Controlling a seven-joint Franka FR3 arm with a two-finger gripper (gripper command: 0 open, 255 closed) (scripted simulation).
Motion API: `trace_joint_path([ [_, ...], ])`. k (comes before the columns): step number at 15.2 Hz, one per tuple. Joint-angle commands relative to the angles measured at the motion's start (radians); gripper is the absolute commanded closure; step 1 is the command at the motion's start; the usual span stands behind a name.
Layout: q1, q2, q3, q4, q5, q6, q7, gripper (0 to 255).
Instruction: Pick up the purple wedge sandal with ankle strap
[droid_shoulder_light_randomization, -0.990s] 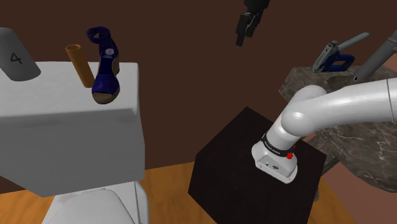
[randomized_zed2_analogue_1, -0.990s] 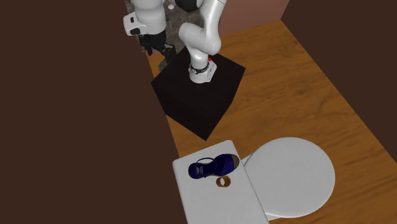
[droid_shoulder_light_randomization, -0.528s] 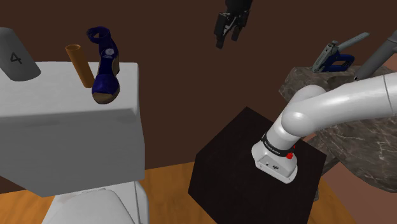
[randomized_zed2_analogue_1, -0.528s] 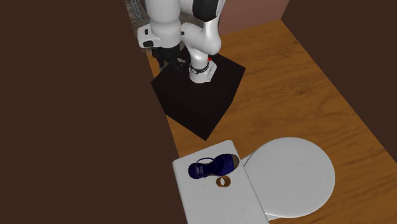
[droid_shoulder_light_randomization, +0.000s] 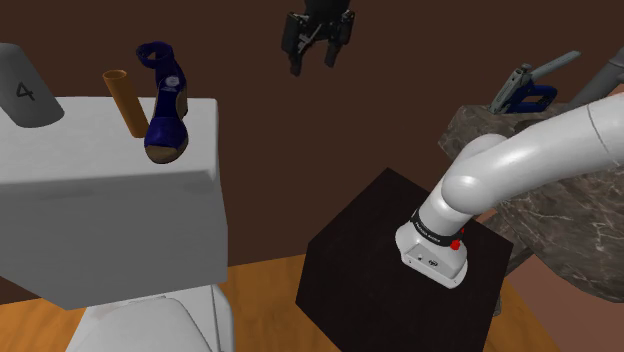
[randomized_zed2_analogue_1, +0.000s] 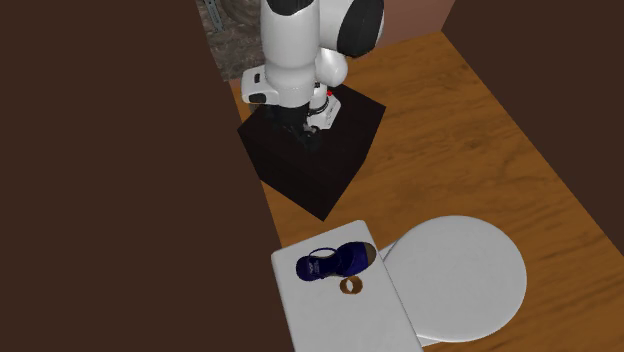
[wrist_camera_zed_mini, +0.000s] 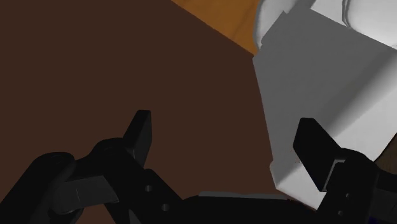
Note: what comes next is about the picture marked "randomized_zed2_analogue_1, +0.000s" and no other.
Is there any black robot stand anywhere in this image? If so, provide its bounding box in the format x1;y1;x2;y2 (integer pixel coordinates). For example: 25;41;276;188
236;83;387;223

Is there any blue high-heeled shoe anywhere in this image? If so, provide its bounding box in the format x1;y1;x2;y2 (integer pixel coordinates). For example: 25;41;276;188
295;241;378;282

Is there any white toilet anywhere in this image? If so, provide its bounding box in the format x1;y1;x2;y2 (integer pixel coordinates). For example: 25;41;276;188
270;215;528;352

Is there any brown cardboard ring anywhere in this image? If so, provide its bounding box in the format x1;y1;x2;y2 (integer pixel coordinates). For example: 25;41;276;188
339;275;364;297

